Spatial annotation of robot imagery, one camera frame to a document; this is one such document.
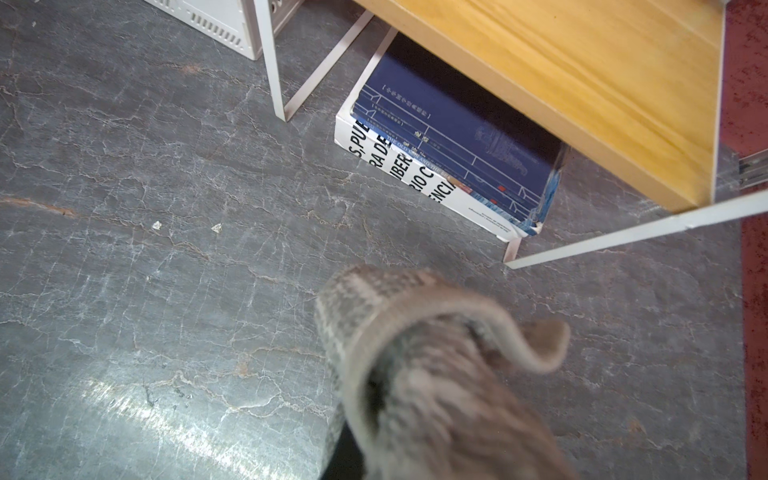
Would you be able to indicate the right aluminium corner post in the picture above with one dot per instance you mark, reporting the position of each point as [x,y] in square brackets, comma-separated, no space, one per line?
[738,175]

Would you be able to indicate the dark blue book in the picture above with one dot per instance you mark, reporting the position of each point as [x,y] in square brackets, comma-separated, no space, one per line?
[453,125]

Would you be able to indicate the wooden white-framed bookshelf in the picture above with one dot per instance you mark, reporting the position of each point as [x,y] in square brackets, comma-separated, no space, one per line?
[636,86]

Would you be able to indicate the light blue patterned book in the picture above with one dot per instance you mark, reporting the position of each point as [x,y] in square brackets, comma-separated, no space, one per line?
[533,224]

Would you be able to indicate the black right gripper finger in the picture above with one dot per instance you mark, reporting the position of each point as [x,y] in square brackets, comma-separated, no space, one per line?
[343,459]

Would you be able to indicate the white book with black lettering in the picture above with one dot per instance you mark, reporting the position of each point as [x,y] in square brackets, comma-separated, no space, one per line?
[372,148]

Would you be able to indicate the white file organizer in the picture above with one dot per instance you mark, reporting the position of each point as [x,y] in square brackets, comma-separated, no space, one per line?
[232,23]

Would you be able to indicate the grey patterned cloth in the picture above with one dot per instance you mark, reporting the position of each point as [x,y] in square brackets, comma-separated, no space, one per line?
[415,361]

